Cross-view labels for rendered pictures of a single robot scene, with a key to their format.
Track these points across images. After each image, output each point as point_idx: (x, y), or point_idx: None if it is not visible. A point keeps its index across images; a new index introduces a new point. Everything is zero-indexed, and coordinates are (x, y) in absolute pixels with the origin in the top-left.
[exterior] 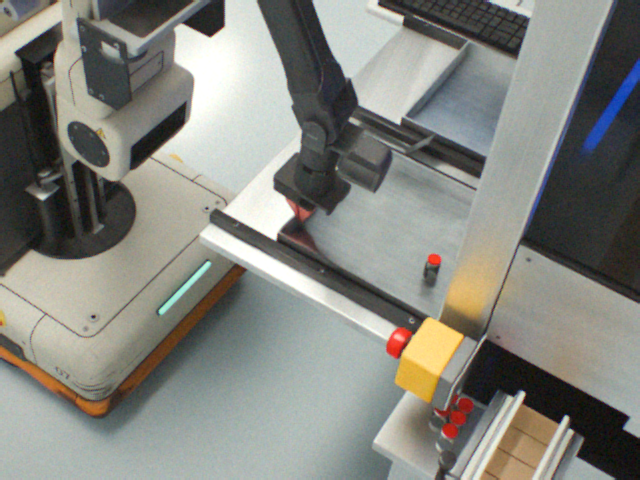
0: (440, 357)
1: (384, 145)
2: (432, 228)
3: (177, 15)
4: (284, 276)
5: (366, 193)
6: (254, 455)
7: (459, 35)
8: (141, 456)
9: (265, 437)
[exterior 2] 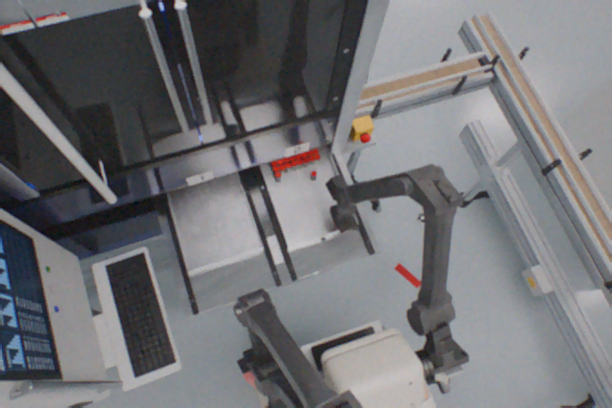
0: (364, 118)
1: (332, 179)
2: (293, 196)
3: (346, 332)
4: (362, 212)
5: (304, 227)
6: (322, 291)
7: (178, 288)
8: (363, 321)
9: (313, 295)
